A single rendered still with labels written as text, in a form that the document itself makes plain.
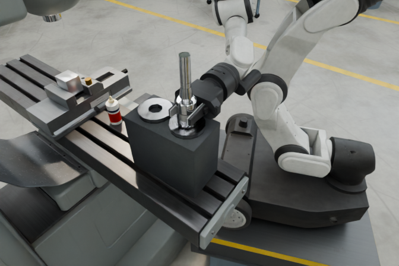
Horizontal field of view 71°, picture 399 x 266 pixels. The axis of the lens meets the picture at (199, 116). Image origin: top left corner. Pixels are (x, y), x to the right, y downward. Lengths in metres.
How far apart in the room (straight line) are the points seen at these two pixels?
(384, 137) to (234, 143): 1.56
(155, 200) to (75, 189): 0.34
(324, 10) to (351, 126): 1.86
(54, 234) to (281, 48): 0.95
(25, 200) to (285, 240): 1.02
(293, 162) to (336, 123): 1.45
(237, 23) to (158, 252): 1.12
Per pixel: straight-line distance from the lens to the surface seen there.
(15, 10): 0.75
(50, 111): 1.04
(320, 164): 1.23
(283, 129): 1.17
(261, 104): 1.03
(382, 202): 2.21
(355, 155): 1.29
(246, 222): 1.26
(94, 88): 1.05
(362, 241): 1.49
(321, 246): 1.40
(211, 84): 0.70
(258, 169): 1.33
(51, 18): 0.91
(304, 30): 0.91
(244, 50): 0.79
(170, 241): 1.57
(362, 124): 2.72
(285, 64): 0.99
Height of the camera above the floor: 1.59
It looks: 41 degrees down
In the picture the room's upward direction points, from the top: straight up
